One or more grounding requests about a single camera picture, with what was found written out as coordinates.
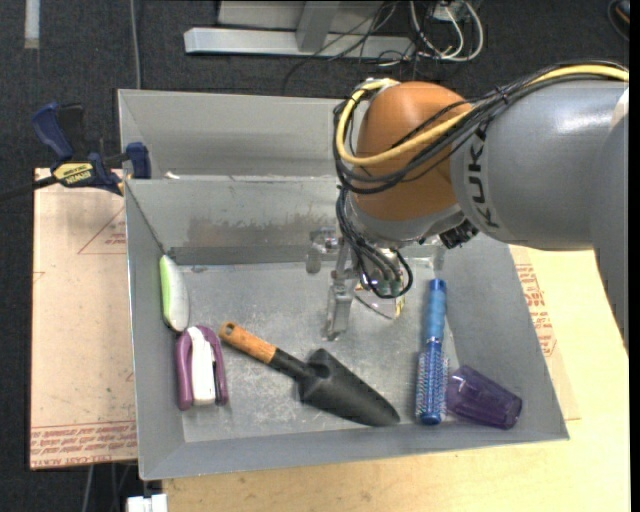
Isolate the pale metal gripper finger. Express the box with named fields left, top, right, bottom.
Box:
left=339, top=291, right=359, bottom=337
left=322, top=293, right=343, bottom=342

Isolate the grey metal bin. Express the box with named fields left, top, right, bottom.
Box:
left=117, top=88, right=571, bottom=482

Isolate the blue round hairbrush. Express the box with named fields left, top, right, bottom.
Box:
left=413, top=277, right=451, bottom=427

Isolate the purple and white stapler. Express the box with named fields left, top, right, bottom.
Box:
left=174, top=324, right=231, bottom=412

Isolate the purple plastic cup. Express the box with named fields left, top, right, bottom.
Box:
left=445, top=364, right=524, bottom=431

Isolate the green and white scrub brush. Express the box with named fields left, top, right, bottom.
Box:
left=158, top=254, right=192, bottom=334

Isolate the black trowel with orange handle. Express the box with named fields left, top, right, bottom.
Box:
left=218, top=321, right=402, bottom=429

